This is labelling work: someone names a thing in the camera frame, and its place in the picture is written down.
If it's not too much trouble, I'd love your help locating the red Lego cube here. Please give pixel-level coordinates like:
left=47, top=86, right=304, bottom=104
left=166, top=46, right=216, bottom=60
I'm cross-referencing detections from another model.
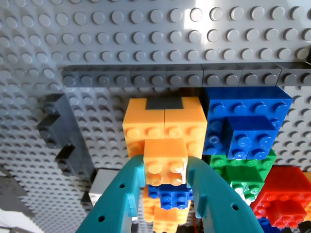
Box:
left=249, top=166, right=311, bottom=230

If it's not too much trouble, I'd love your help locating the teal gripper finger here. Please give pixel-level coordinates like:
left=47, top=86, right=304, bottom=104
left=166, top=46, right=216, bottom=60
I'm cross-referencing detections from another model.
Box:
left=74, top=154, right=146, bottom=233
left=186, top=156, right=265, bottom=233

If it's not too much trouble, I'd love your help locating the L-shaped dark grey brick wall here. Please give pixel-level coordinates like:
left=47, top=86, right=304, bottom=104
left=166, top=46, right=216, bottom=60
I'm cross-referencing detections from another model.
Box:
left=35, top=92, right=97, bottom=212

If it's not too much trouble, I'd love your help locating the orange Lego cube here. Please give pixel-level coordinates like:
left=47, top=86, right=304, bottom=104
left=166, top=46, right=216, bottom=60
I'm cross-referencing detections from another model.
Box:
left=122, top=96, right=208, bottom=186
left=302, top=196, right=311, bottom=219
left=142, top=188, right=193, bottom=233

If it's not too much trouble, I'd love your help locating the blue Lego cube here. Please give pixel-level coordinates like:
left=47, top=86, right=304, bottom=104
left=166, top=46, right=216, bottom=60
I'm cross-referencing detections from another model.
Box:
left=256, top=217, right=283, bottom=233
left=203, top=86, right=294, bottom=160
left=146, top=183, right=194, bottom=211

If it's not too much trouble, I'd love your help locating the stepped dark grey brick wall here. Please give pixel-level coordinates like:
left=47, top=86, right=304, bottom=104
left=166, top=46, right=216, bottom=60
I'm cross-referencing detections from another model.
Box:
left=59, top=51, right=311, bottom=89

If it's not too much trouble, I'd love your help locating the green Lego cube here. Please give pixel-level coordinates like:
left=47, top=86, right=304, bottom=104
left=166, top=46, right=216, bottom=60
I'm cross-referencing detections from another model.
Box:
left=208, top=149, right=278, bottom=207

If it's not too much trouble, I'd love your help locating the grey studded Lego baseplate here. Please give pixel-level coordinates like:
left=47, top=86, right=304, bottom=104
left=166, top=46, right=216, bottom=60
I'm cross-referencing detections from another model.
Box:
left=0, top=0, right=311, bottom=233

